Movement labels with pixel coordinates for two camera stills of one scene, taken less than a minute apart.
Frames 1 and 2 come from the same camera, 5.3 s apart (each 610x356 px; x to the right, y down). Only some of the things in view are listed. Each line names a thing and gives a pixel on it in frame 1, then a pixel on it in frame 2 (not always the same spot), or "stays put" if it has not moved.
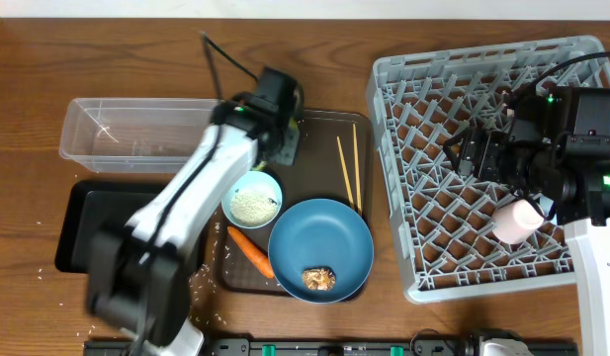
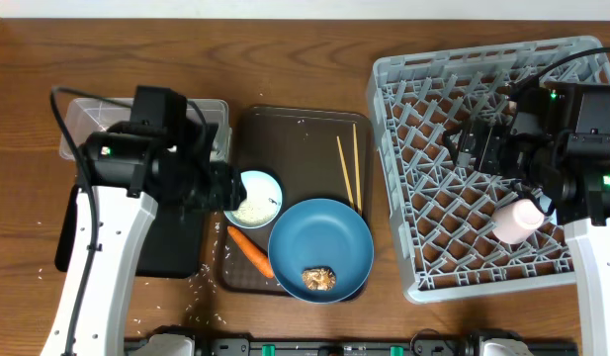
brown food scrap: x=318 y=278 stays put
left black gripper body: x=288 y=141 -> x=216 y=184
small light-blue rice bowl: x=251 y=199 stays put
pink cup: x=516 y=222 stays put
